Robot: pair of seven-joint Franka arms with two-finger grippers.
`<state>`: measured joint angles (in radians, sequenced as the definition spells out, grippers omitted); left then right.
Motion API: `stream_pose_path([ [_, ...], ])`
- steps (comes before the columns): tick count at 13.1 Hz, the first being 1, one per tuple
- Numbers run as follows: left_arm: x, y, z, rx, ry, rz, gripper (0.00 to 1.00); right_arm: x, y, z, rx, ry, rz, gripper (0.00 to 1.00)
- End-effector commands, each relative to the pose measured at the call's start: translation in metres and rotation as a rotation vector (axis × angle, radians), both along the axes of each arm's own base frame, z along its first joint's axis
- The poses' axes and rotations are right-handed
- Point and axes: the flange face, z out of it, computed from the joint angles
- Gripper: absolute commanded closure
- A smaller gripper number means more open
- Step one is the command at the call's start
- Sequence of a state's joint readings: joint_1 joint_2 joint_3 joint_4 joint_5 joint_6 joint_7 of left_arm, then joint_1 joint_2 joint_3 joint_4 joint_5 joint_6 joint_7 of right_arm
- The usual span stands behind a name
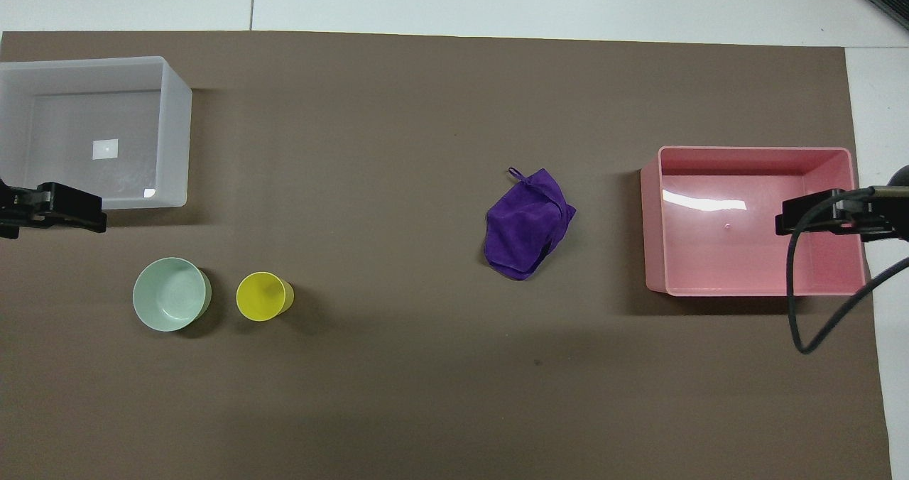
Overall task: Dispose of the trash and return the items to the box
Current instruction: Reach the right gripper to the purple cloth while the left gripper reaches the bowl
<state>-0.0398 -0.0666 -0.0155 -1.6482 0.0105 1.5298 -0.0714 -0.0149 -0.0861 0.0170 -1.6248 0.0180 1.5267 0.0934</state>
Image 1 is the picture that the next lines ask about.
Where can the pink plastic box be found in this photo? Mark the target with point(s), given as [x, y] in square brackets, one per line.
[717, 253]

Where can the purple cloth pouch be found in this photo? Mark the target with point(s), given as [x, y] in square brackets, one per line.
[525, 224]

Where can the light green bowl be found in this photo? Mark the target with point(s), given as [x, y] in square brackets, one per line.
[170, 295]

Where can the translucent white plastic box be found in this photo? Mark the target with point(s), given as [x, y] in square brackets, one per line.
[85, 111]

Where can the yellow plastic cup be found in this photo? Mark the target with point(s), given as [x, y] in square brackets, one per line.
[261, 297]

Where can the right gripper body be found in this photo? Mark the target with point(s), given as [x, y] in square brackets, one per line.
[902, 176]

